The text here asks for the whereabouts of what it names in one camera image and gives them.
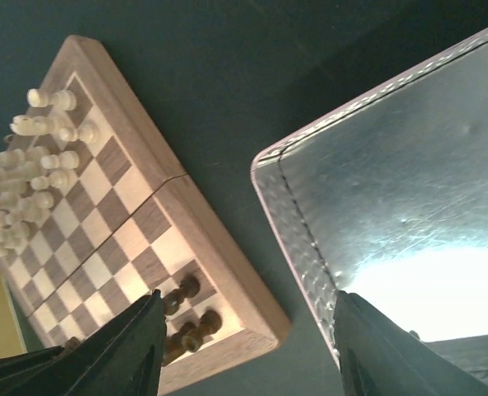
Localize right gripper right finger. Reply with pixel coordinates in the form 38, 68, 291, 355
334, 290, 488, 395

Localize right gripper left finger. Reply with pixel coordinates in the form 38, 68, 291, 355
0, 290, 167, 395

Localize dark chess piece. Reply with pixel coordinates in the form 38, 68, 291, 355
181, 309, 222, 353

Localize dark chess pawn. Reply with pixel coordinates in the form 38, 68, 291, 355
163, 275, 201, 317

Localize wooden chess board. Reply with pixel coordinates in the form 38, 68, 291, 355
0, 35, 291, 394

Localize pink metal tin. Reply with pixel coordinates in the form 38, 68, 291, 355
250, 18, 488, 389

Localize white pawn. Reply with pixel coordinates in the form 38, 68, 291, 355
40, 150, 80, 169
58, 123, 100, 144
0, 223, 30, 248
17, 191, 54, 221
30, 169, 69, 191

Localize white king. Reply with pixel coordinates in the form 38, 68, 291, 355
0, 165, 43, 195

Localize white bishop right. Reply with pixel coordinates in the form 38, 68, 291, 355
0, 146, 50, 168

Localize white knight right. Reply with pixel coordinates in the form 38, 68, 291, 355
10, 115, 68, 136

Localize white rook right corner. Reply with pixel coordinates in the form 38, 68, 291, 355
26, 88, 77, 111

